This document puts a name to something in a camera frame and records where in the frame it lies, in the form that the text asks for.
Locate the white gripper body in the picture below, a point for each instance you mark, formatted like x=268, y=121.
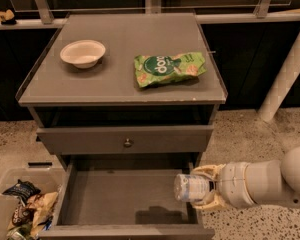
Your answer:
x=234, y=183

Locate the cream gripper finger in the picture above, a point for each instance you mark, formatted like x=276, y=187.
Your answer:
x=211, y=202
x=208, y=172

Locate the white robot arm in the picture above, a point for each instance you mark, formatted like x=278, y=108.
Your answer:
x=276, y=182

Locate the grey top drawer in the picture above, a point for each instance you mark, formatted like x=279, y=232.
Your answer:
x=109, y=140

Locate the round metal drawer knob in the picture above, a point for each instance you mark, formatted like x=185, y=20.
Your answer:
x=128, y=143

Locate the grey drawer cabinet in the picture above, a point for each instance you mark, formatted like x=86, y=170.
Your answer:
x=58, y=94

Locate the open grey middle drawer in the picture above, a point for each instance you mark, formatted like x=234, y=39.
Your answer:
x=123, y=202

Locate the tan snack bag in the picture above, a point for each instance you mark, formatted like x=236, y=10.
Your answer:
x=42, y=205

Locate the white paper bowl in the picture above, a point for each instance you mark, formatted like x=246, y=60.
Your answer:
x=83, y=54

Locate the dark blue chip bag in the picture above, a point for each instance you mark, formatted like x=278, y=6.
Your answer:
x=22, y=190

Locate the clear plastic bin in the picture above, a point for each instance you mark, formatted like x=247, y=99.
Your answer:
x=46, y=179

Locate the green snack bag in bin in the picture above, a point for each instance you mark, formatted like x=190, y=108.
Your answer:
x=22, y=232

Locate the brown snack bag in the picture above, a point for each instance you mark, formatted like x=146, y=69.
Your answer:
x=21, y=215

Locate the yellow object on ledge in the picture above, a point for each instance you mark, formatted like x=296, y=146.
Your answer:
x=7, y=17

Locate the metal railing frame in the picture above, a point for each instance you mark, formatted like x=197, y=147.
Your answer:
x=53, y=13

